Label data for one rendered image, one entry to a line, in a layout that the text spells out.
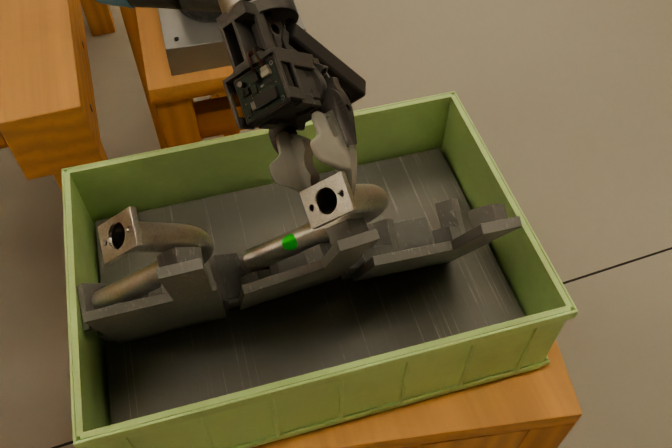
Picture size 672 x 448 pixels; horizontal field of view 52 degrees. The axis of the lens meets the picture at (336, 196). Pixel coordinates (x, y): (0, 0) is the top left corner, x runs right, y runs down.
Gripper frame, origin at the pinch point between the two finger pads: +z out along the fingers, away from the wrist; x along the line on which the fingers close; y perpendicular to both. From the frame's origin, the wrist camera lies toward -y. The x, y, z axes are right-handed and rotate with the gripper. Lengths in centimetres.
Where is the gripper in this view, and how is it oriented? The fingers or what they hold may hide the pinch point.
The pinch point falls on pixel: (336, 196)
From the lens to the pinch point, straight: 69.0
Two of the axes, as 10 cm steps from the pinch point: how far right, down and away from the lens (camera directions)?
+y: -5.7, 0.4, -8.2
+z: 3.2, 9.3, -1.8
